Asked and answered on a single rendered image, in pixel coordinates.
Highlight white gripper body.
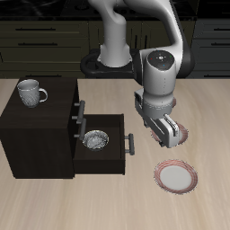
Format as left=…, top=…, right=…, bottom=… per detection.
left=134, top=88, right=181, bottom=149

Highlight dark cabinet drawer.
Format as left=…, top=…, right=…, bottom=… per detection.
left=72, top=112, right=136, bottom=176
left=71, top=78, right=86, bottom=125
left=69, top=118, right=88, bottom=141

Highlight red and white striped bowl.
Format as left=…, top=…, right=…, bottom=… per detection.
left=149, top=98, right=190, bottom=146

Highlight white plate with red rim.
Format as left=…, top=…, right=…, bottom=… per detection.
left=153, top=159, right=199, bottom=195

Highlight white patterned bowl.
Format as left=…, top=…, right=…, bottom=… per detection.
left=82, top=129, right=110, bottom=151

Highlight dark wooden cabinet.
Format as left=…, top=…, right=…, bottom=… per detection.
left=0, top=76, right=88, bottom=180

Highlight white patterned mug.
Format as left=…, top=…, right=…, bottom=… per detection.
left=16, top=78, right=49, bottom=109

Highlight dark kitchen cupboards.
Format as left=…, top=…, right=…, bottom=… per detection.
left=0, top=0, right=230, bottom=80

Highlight flat black base plate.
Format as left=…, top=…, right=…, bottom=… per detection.
left=80, top=49, right=142, bottom=79

